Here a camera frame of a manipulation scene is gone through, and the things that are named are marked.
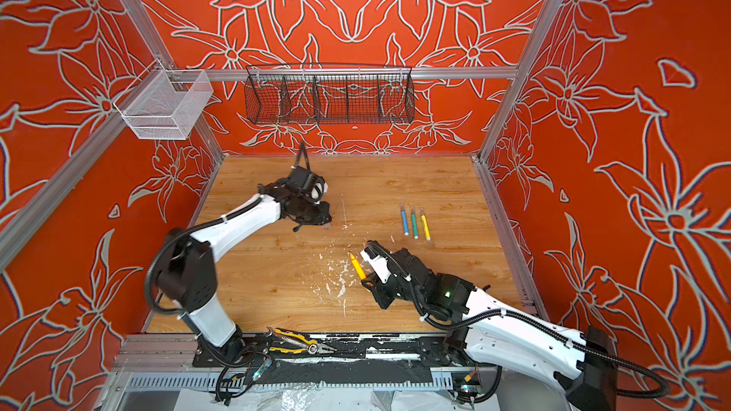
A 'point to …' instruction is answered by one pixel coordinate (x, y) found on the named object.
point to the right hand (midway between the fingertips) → (360, 282)
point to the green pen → (414, 226)
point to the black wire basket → (311, 94)
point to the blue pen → (405, 224)
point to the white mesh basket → (166, 104)
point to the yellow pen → (425, 227)
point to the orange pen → (359, 267)
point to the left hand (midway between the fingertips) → (330, 216)
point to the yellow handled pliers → (308, 346)
